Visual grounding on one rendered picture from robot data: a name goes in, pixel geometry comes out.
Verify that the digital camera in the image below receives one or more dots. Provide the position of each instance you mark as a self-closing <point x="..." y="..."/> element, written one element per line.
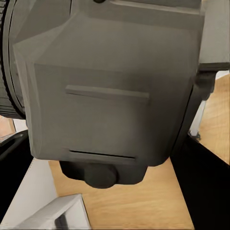
<point x="106" y="87"/>

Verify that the bookcase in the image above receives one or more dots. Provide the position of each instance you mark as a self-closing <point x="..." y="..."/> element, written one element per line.
<point x="70" y="209"/>

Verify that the camera tripod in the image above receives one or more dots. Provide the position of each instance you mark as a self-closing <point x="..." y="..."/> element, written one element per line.
<point x="214" y="55"/>

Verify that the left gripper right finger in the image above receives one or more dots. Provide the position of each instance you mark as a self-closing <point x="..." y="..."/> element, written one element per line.
<point x="204" y="180"/>

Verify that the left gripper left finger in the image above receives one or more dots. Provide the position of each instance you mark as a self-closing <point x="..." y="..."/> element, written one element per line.
<point x="15" y="159"/>

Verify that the desk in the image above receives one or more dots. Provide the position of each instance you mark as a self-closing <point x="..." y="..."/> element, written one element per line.
<point x="9" y="127"/>

